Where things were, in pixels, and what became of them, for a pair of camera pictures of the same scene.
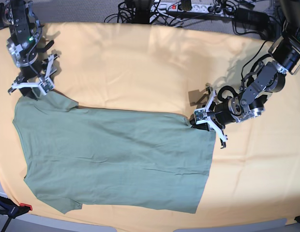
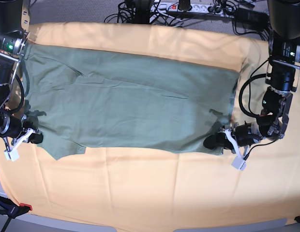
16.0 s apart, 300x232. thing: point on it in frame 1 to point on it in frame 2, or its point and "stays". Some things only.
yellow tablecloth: x=259 y=175 stays
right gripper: x=218 y=113 to x=244 y=135
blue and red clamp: x=7 y=207 stays
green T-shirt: x=73 y=156 to x=80 y=97
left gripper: x=31 y=76 to x=25 y=136
